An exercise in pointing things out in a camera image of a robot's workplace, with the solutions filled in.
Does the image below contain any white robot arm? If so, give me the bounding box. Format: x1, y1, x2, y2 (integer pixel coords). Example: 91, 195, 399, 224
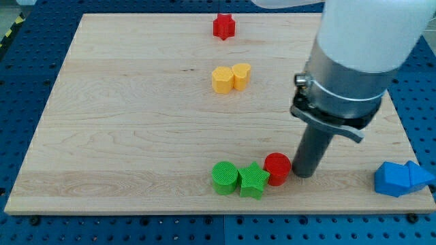
290, 0, 435, 142

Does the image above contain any yellow hexagon block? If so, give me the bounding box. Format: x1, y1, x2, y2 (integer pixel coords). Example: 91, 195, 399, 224
212, 67, 234, 94

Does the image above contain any green star block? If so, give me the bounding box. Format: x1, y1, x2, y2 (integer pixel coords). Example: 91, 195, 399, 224
238, 161, 270, 200

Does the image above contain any red star block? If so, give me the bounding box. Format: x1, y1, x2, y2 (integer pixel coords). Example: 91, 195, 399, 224
213, 14, 236, 40

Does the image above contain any green cylinder block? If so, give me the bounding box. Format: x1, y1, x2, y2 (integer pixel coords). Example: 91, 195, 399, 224
211, 161, 238, 195

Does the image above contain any yellow heart block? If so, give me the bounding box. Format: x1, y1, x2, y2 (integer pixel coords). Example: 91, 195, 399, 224
232, 63, 251, 91

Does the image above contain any light wooden board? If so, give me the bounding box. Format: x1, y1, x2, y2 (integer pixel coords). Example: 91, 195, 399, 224
5, 14, 435, 215

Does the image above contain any red cylinder block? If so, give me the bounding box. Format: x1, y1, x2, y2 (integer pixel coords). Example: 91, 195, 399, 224
263, 152, 292, 186

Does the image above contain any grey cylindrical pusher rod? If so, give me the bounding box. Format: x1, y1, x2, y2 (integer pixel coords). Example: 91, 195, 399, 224
292, 125, 333, 178

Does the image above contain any blue pentagon block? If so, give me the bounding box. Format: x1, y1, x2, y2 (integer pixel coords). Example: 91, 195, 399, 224
374, 161, 410, 197

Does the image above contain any blue triangle block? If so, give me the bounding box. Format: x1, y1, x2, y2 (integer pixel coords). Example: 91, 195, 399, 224
405, 161, 435, 193

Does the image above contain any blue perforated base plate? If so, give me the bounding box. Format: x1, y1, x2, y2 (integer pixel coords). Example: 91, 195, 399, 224
1, 0, 435, 244

